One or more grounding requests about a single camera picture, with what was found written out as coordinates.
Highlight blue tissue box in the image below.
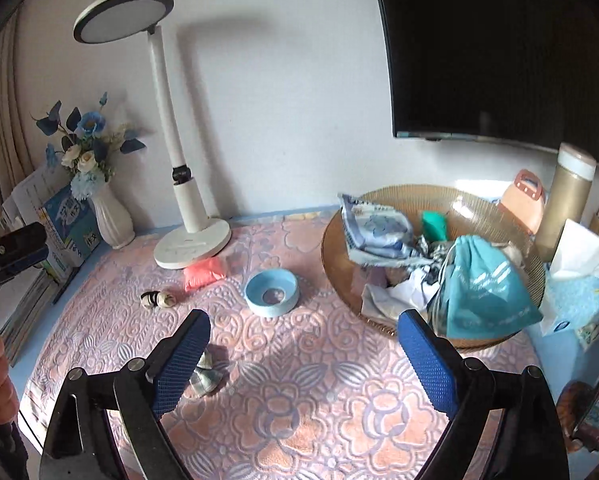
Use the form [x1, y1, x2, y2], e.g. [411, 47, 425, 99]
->
[539, 218, 599, 354]

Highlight white cloth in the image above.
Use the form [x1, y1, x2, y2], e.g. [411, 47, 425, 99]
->
[362, 267, 441, 322]

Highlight brown round item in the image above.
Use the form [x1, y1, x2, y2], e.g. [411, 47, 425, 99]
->
[557, 380, 599, 454]

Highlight blue and white artificial flowers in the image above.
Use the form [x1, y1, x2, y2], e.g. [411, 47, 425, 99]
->
[32, 91, 147, 202]

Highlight green soft item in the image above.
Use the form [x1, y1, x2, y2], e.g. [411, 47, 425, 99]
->
[421, 210, 451, 242]

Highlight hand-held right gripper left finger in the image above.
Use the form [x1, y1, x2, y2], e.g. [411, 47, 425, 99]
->
[39, 308, 212, 480]

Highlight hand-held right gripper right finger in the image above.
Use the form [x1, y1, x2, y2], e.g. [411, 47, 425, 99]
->
[397, 308, 571, 480]

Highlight white desk lamp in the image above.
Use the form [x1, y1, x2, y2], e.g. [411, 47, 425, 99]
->
[73, 0, 232, 270]

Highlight cream curtain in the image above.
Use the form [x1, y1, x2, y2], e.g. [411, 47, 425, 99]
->
[0, 10, 51, 242]

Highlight black wall television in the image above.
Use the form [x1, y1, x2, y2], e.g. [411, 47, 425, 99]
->
[368, 0, 599, 154]

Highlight red small pouch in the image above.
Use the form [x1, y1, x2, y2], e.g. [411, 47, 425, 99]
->
[182, 256, 226, 293]

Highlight teal drawstring bag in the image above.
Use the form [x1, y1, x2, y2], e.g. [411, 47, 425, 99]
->
[428, 234, 544, 338]

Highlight pink patterned blanket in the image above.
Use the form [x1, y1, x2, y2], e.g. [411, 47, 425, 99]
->
[19, 216, 566, 480]

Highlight brown ribbed bowl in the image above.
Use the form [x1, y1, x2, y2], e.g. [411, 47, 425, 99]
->
[321, 185, 548, 351]

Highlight stack of books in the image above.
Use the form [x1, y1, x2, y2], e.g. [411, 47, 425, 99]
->
[0, 164, 103, 367]

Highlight light blue tape ring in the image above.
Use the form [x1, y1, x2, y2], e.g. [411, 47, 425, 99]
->
[244, 268, 299, 317]

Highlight gold thermos bottle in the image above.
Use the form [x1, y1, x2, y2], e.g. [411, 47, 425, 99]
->
[534, 142, 598, 264]

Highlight light blue patterned cloth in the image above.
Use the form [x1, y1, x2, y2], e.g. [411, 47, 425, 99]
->
[338, 192, 447, 269]

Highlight pink board with handle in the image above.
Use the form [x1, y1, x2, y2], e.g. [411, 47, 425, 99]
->
[496, 169, 548, 236]

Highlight plaid cloth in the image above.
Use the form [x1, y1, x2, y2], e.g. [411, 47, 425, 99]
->
[186, 350, 225, 399]

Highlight white ribbed vase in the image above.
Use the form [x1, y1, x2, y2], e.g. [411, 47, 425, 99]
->
[86, 182, 136, 250]

